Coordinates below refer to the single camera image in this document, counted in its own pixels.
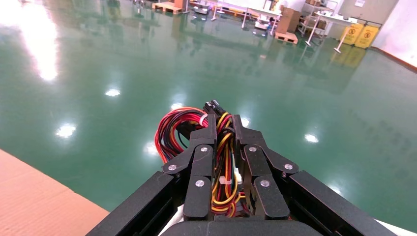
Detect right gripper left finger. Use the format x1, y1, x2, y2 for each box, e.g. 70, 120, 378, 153
86, 114, 218, 236

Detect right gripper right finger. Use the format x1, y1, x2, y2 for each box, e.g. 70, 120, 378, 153
232, 114, 397, 236

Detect power supply with coloured cables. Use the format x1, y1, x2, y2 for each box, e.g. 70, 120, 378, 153
154, 99, 253, 219

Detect brown cardboard box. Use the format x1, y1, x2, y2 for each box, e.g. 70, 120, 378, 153
0, 149, 110, 236

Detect wooden pallet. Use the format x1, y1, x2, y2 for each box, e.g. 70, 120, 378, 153
274, 31, 299, 45
151, 1, 189, 15

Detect tall cardboard carton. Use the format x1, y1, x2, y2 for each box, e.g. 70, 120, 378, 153
276, 7, 302, 35

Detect metal storage shelf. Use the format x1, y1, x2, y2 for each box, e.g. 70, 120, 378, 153
298, 0, 329, 37

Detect white workshop table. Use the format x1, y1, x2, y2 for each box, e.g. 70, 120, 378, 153
210, 0, 284, 31
304, 12, 360, 55

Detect yellow caution signs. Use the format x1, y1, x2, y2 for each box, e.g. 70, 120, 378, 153
355, 26, 381, 50

